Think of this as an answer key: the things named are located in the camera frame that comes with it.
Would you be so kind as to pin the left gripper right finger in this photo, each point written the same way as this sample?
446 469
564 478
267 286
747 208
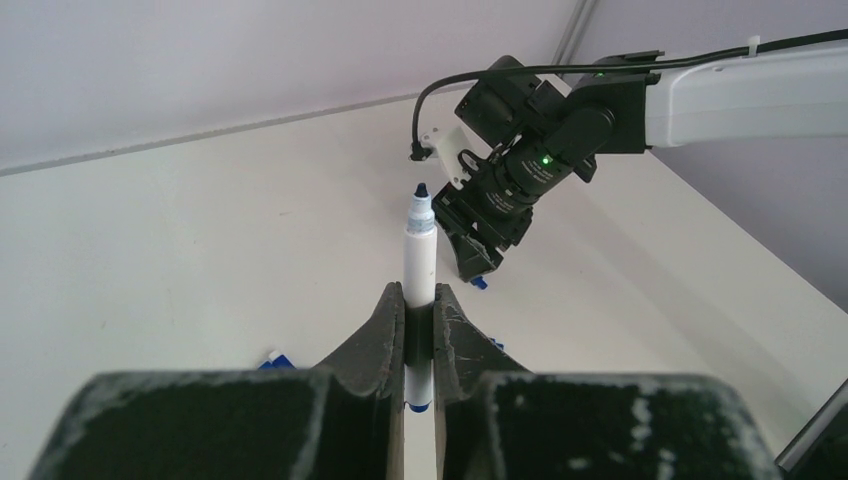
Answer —
462 353

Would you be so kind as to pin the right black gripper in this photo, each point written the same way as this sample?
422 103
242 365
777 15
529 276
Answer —
480 223

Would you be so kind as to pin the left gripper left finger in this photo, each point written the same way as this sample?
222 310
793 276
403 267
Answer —
370 362

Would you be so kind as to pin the white marker pen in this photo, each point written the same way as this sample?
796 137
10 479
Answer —
418 288

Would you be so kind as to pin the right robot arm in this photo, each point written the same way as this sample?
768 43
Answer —
519 136

